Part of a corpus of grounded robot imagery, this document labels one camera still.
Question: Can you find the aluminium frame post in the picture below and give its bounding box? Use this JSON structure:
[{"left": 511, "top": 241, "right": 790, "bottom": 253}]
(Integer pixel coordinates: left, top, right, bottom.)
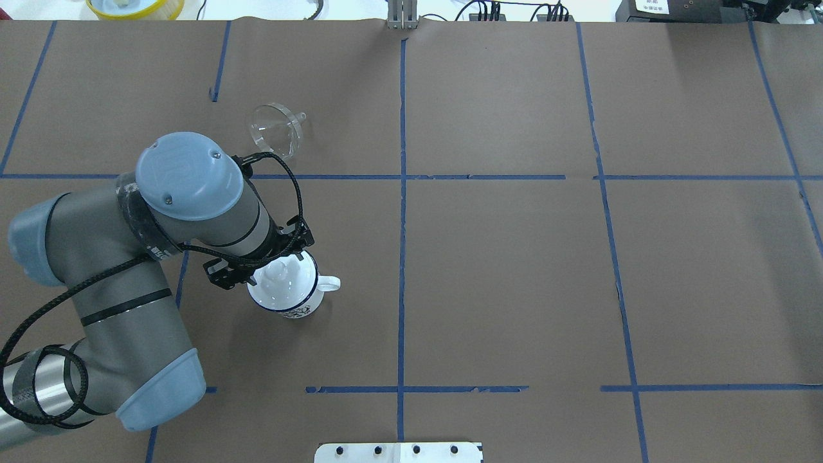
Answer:
[{"left": 386, "top": 0, "right": 419, "bottom": 30}]

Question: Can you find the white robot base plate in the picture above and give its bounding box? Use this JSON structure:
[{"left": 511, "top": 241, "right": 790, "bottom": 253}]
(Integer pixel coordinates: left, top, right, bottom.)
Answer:
[{"left": 314, "top": 440, "right": 484, "bottom": 462}]

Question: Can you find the white enamel cup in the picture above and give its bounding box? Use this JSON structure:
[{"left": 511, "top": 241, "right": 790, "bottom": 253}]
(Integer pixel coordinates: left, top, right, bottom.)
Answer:
[{"left": 246, "top": 250, "right": 341, "bottom": 319}]

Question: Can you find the yellow tape roll with bowl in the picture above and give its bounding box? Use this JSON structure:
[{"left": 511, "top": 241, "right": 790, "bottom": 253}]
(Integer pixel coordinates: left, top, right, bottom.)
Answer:
[{"left": 85, "top": 1, "right": 186, "bottom": 21}]

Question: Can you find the white cup lid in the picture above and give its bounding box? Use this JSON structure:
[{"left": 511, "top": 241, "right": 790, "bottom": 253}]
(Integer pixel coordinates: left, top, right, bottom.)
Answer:
[{"left": 249, "top": 255, "right": 314, "bottom": 311}]

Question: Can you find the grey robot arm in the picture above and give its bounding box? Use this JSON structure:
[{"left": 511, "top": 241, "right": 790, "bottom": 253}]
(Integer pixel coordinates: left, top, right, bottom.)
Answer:
[{"left": 2, "top": 132, "right": 312, "bottom": 450}]

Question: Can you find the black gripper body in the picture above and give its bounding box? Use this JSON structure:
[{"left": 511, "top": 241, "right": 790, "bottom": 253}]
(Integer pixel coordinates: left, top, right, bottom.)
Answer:
[{"left": 203, "top": 219, "right": 314, "bottom": 290}]

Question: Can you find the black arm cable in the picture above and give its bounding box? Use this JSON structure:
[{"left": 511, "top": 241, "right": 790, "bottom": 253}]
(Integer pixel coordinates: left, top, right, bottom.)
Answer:
[{"left": 0, "top": 151, "right": 306, "bottom": 428}]

